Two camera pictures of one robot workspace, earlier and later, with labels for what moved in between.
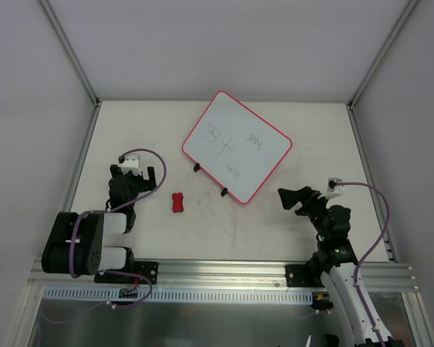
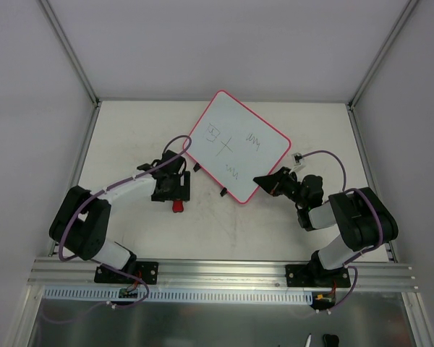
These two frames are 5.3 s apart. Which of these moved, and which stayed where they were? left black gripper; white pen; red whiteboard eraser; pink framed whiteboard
Moved: left black gripper
Stayed: white pen; pink framed whiteboard; red whiteboard eraser
